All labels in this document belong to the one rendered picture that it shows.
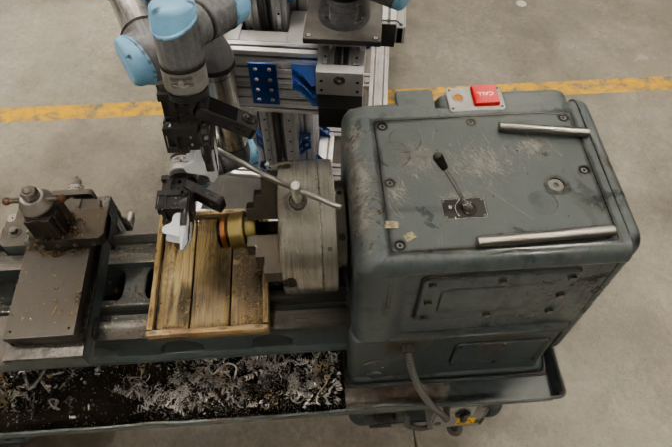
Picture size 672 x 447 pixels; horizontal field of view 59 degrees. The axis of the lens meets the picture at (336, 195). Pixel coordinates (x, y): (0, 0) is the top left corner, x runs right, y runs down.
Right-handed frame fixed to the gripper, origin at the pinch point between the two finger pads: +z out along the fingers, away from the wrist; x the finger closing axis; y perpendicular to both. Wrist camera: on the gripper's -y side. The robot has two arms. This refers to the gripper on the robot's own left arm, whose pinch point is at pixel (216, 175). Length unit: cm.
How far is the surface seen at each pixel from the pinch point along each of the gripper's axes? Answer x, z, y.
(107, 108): -179, 97, 87
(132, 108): -178, 98, 74
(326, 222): -1.0, 15.1, -21.1
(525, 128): -18, 5, -67
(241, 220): -10.4, 22.2, -1.6
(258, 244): -5.7, 25.6, -5.4
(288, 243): 1.6, 18.2, -12.8
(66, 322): 2, 41, 41
